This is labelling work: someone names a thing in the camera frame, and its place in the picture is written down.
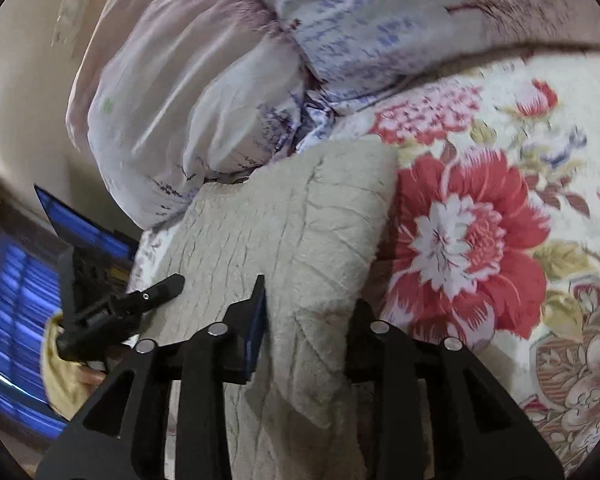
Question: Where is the beige cable knit sweater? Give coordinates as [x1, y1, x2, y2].
[142, 140, 398, 479]

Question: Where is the blue lit screen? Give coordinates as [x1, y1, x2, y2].
[0, 188, 138, 441]

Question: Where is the floral quilted bedspread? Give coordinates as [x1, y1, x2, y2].
[130, 52, 600, 476]

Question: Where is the pink lavender floral pillow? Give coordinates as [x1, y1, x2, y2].
[66, 0, 600, 230]

